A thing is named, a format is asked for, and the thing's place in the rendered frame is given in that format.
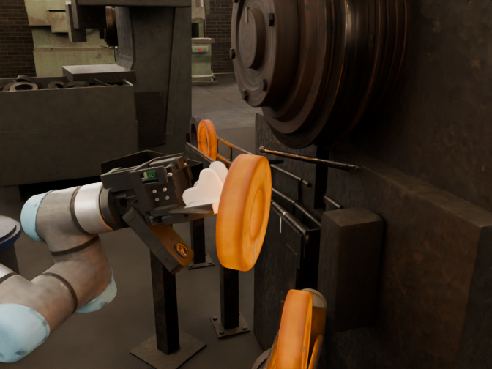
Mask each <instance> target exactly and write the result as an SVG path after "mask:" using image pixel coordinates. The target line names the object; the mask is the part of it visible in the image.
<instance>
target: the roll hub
mask: <svg viewBox="0 0 492 369"><path fill-rule="evenodd" d="M267 13H272V14H273V16H274V23H273V26H267V25H266V21H265V19H266V15H267ZM231 48H233V49H235V58H234V59H233V66H234V73H235V77H236V82H237V85H238V87H239V90H240V93H241V94H242V90H243V89H245V90H247V94H248V97H247V100H245V102H246V103H247V104H248V105H249V106H251V107H254V108H255V107H268V106H276V105H279V104H281V103H282V101H284V99H285V98H286V96H287V94H288V93H289V91H290V89H291V86H292V83H293V81H294V76H295V73H296V69H297V62H298V56H299V11H298V5H297V0H238V3H234V4H233V10H232V18H231ZM261 78H264V79H266V81H267V89H266V91H261V89H260V80H261Z"/></svg>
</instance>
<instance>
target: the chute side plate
mask: <svg viewBox="0 0 492 369"><path fill-rule="evenodd" d="M185 151H186V159H187V158H189V159H190V160H194V161H198V162H202V163H203V168H204V169H206V168H209V166H210V164H211V162H210V161H209V160H207V159H206V158H205V157H203V156H202V155H200V154H199V153H197V152H196V151H195V150H194V149H192V148H190V147H189V146H188V145H187V144H185ZM280 218H281V233H280ZM266 233H267V234H268V235H269V236H270V237H271V238H272V239H273V240H274V242H275V243H276V244H277V245H278V246H279V248H280V249H281V250H282V251H283V252H284V253H285V254H286V245H288V246H289V247H290V248H291V249H292V250H293V251H294V252H295V253H296V254H297V268H298V269H299V270H302V253H303V235H301V233H300V232H298V230H296V229H295V227H293V226H292V224H290V222H289V221H287V219H285V218H284V217H283V216H282V215H281V214H280V213H279V212H278V211H277V210H276V209H275V208H274V207H273V206H271V204H270V210H269V219H268V223H267V227H266Z"/></svg>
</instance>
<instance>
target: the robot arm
mask: <svg viewBox="0 0 492 369"><path fill-rule="evenodd" d="M147 165H149V168H148V166H147ZM227 173H228V170H227V169H226V167H225V165H224V164H223V163H222V162H220V161H215V162H213V163H211V164H210V166H209V168H206V169H204V170H202V171H201V172H200V176H199V180H198V181H197V182H195V184H194V186H192V183H191V179H192V178H193V174H192V171H191V169H190V165H188V164H187V160H186V157H185V153H184V152H183V153H179V154H173V155H169V156H165V157H158V158H154V159H152V160H150V161H149V162H146V163H143V164H142V165H139V166H135V167H131V168H124V169H122V167H121V168H114V169H112V170H110V171H109V172H108V173H105V174H103V175H101V176H100V178H101V182H98V183H93V184H87V185H83V186H78V187H71V188H67V189H63V190H51V191H49V192H47V193H43V194H39V195H35V196H32V197H31V198H30V199H29V200H28V201H27V202H26V203H25V204H24V206H23V208H22V211H21V216H20V220H21V225H22V227H23V230H24V232H25V233H26V234H28V235H29V236H30V238H31V239H33V240H35V241H38V242H47V245H48V248H49V251H50V252H51V255H52V258H53V261H54V265H53V266H52V267H51V268H49V269H47V270H46V271H45V272H43V273H42V274H41V275H38V276H37V277H35V279H33V280H31V281H28V280H27V279H25V278H24V277H22V276H20V275H19V274H17V273H16V272H13V271H12V270H11V269H9V268H8V267H6V266H5V265H3V264H1V263H0V362H7V363H8V362H16V361H18V360H20V359H22V358H24V357H25V356H26V355H28V354H29V353H31V352H32V351H33V350H34V349H36V347H38V346H40V345H41V344H43V343H44V342H45V341H46V340H47V338H48V336H49V335H50V334H51V333H53V332H54V331H55V330H56V329H57V328H58V327H59V326H60V325H62V324H63V323H64V322H65V321H66V320H67V319H68V318H69V317H70V316H72V315H73V314H74V313H75V312H77V313H90V312H92V311H95V310H98V309H100V308H102V307H103V305H107V304H108V303H110V302H111V301H112V300H113V299H114V297H115V296H116V292H117V288H116V284H115V281H114V278H113V270H112V268H111V267H110V265H109V263H108V259H107V257H106V254H105V251H104V249H103V245H102V243H101V241H100V237H99V235H98V234H100V233H105V232H110V231H118V230H119V229H121V228H128V227H131V229H132V230H133V231H134V232H135V233H136V234H137V235H138V237H139V238H140V239H141V240H142V241H143V242H144V244H145V245H146V246H147V247H148V248H149V249H150V250H151V251H152V252H153V253H154V255H155V256H156V257H157V258H158V259H159V260H160V262H161V263H162V264H163V265H164V266H165V268H166V269H167V270H168V271H169V272H170V273H171V274H176V273H177V272H179V271H180V270H182V269H183V268H184V267H186V265H187V264H188V263H189V262H190V261H191V260H192V258H193V256H194V252H193V251H192V250H191V249H190V248H189V247H188V246H187V244H186V243H185V242H184V241H183V240H182V238H181V237H180V236H179V235H178V233H177V232H175V230H173V228H172V227H171V226H170V225H171V224H174V223H185V222H189V221H192V220H197V219H200V218H203V217H208V216H211V215H213V214H216V213H217V211H218V205H219V201H220V195H221V192H222V189H223V184H224V181H225V179H226V175H227Z"/></svg>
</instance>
